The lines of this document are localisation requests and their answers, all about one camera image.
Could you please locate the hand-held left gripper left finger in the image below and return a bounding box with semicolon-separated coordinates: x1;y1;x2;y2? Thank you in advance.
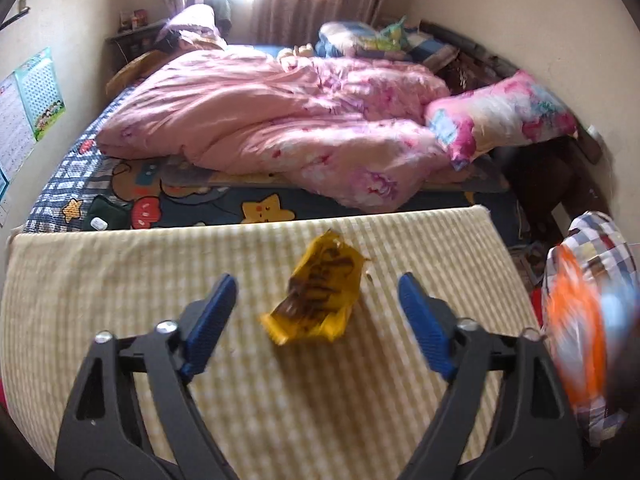
55;274;240;480

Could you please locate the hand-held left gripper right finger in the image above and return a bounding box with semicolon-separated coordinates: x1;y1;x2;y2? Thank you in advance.
397;272;583;480

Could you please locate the yellow snack wrapper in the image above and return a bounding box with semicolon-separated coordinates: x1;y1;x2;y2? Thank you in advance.
257;229;365;346

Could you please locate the orange snack bag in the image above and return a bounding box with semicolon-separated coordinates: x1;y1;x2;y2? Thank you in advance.
542;247;608;408

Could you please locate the yellow checked tablecloth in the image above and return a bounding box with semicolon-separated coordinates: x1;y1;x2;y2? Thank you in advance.
0;204;553;480

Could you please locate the blue plaid cartoon bed sheet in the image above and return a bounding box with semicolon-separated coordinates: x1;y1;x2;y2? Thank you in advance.
22;85;521;233

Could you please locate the red blue plaid cloth bundle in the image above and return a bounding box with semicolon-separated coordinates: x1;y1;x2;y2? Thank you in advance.
547;211;640;446

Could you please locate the pink duvet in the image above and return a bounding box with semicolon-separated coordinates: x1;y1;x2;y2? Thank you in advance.
96;52;453;213

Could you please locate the pink floral pillow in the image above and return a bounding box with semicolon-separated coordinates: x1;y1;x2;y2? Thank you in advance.
424;70;580;171

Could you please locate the dark headboard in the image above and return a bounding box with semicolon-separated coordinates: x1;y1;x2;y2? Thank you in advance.
420;20;611;221

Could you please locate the blue grey plaid pillow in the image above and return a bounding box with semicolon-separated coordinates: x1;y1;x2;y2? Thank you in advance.
405;27;458;68

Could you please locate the white plush toy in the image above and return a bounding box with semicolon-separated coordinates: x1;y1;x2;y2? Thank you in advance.
277;45;316;66

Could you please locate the green plush toy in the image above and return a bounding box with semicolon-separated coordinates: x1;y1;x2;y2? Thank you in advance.
380;17;408;43

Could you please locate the dark wooden desk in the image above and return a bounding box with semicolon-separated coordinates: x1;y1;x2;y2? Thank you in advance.
106;19;171;56

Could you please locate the blue white checked pillow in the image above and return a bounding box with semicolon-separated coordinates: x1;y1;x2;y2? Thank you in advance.
317;21;381;58

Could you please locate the folded pink blanket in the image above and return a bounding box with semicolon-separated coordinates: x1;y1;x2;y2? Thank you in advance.
160;4;226;51

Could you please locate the dark green cloth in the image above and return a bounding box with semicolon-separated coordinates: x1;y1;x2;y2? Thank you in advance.
205;0;233;31

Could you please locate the white red wall poster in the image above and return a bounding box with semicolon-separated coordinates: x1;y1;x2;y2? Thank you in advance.
0;72;36;176

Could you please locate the green bordered wall poster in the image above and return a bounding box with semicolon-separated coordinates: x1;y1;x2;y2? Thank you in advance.
14;47;67;142

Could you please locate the straight dark wall bracket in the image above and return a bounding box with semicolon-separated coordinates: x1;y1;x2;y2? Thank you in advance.
0;0;31;31

